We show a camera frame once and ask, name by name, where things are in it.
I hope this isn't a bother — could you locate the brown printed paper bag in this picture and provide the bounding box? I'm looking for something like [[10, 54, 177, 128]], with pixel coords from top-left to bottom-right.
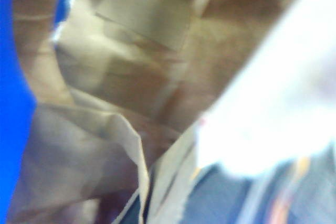
[[7, 0, 336, 224]]

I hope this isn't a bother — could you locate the long white printed receipt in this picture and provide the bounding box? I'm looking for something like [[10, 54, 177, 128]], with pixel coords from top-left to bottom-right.
[[195, 0, 336, 177]]

